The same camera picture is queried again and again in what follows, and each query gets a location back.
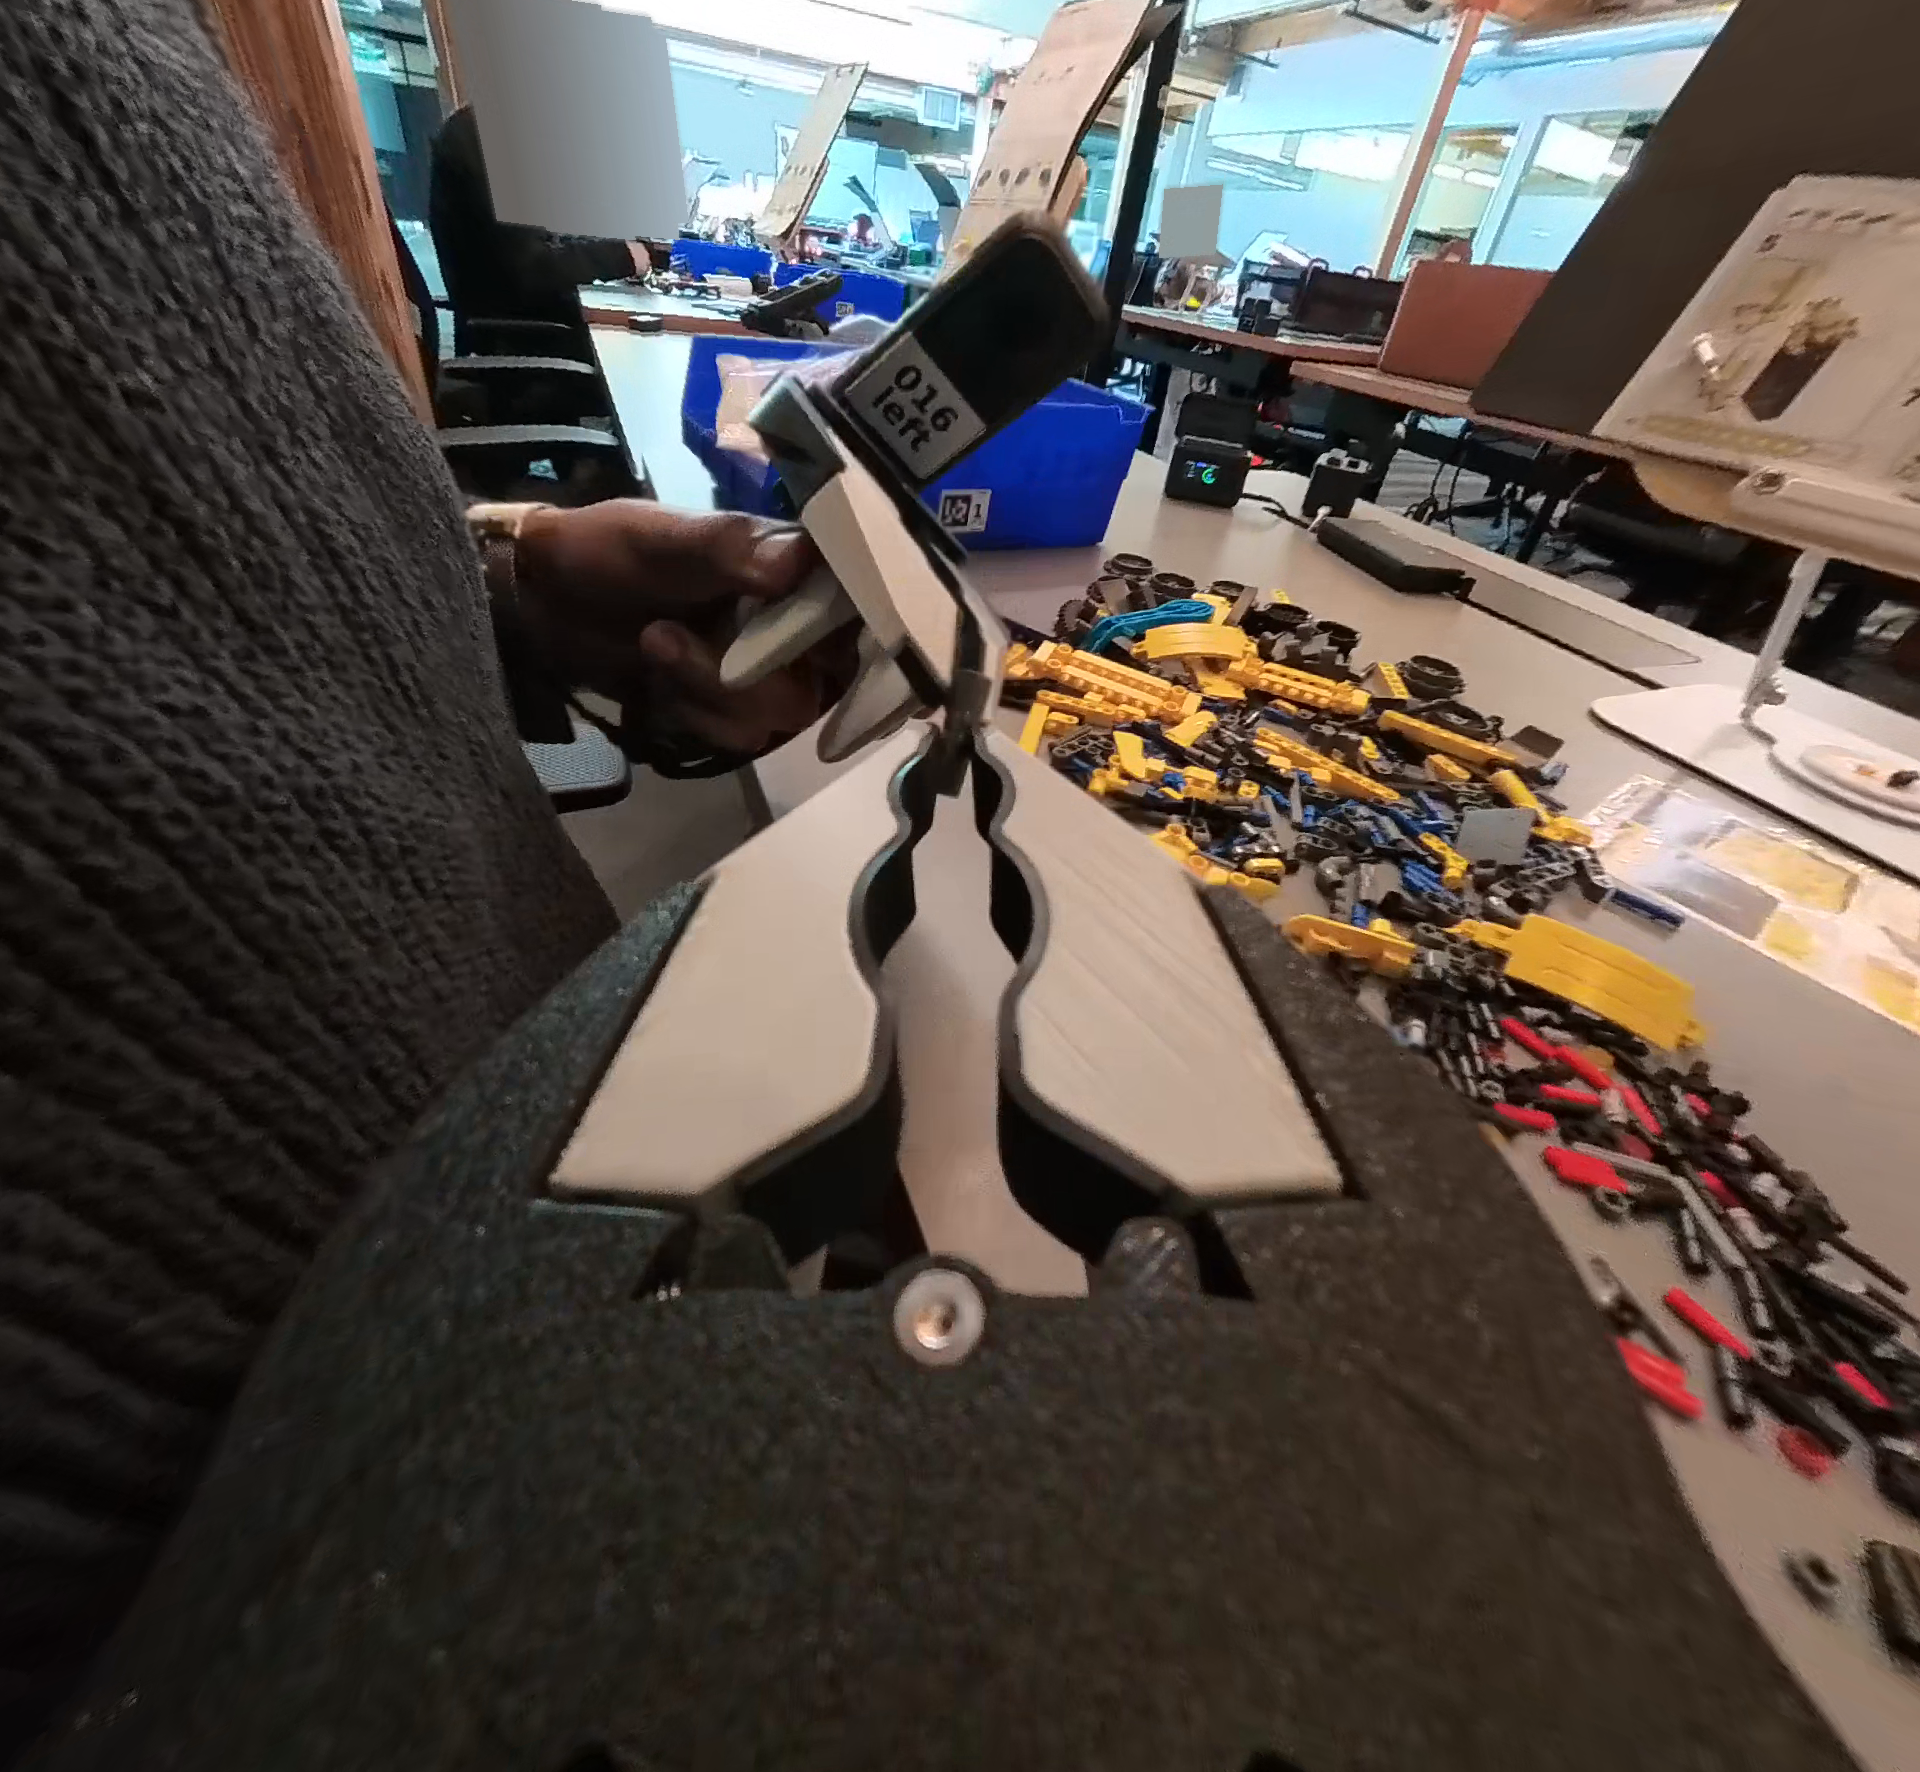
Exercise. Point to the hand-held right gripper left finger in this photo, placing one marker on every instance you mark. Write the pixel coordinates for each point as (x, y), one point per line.
(721, 1038)

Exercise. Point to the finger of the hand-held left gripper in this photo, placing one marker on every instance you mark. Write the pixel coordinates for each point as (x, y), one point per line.
(901, 572)
(875, 716)

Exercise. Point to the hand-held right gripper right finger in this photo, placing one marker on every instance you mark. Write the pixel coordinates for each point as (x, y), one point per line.
(1156, 1038)

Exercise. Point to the person's left forearm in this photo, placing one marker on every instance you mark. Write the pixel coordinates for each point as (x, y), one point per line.
(271, 377)

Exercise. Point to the person's left hand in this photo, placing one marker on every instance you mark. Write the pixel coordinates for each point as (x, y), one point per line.
(646, 602)

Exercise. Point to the blue plastic bin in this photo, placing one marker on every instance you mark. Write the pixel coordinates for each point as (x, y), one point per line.
(1050, 466)

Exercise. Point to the wooden desk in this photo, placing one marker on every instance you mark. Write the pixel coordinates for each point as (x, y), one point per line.
(1231, 337)

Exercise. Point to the large cardboard panel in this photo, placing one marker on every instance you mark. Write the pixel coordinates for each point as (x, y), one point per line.
(1058, 106)

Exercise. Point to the clear plastic bag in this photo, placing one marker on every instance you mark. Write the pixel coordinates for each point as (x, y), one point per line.
(743, 391)

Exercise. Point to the black device with green display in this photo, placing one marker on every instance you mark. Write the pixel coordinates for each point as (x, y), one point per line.
(1209, 470)

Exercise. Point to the small cardboard panel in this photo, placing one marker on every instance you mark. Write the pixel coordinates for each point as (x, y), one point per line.
(818, 153)

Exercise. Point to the black pole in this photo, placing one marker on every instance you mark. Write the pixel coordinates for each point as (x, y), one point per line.
(1163, 77)

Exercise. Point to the black office chair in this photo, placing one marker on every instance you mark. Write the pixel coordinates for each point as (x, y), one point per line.
(518, 365)
(586, 769)

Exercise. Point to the black power adapter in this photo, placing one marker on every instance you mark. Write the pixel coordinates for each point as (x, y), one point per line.
(1335, 483)

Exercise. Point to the metal mesh wrist band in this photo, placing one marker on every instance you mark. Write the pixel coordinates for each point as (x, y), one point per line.
(503, 522)

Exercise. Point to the yellow curved panel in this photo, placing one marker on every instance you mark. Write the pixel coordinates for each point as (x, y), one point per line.
(1591, 978)

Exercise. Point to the brown box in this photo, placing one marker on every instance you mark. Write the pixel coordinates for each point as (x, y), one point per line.
(1464, 325)

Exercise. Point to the flat black power brick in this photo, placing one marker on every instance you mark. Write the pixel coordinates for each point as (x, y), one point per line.
(1395, 555)

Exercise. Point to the white document stand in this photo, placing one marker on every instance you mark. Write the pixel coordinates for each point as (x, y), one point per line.
(1695, 736)

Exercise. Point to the pile of black red pins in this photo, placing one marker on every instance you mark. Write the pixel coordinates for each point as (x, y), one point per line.
(1772, 1202)

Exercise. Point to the black backing board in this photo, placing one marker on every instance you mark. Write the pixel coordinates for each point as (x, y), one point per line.
(1650, 153)

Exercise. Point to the instruction booklet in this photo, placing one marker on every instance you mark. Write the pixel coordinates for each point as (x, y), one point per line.
(1725, 348)

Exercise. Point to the small white disc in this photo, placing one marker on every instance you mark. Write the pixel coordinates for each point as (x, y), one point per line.
(1832, 769)

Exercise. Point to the small grey round piece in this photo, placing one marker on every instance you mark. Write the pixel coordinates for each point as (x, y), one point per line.
(1816, 1578)

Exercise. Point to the small black connector piece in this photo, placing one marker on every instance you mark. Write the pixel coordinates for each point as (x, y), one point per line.
(1893, 1599)

